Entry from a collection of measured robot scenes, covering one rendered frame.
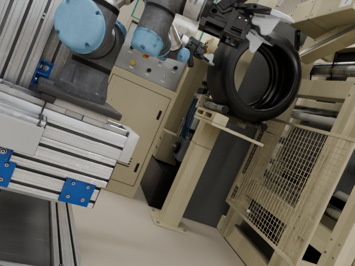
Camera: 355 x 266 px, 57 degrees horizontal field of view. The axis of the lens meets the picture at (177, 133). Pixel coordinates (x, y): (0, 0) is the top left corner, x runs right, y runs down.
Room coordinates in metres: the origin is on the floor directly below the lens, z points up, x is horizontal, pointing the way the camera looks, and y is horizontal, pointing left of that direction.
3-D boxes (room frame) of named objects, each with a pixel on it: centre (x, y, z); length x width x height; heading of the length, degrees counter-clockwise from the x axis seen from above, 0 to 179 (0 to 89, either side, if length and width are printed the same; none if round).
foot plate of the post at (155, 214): (2.38, -0.19, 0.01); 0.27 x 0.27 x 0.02; 17
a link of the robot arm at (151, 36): (0.83, 0.16, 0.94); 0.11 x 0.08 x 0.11; 179
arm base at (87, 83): (0.95, 0.30, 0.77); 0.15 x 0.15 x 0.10
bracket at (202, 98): (2.31, -0.24, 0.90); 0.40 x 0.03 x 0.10; 107
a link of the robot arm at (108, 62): (0.94, 0.30, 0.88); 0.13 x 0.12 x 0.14; 179
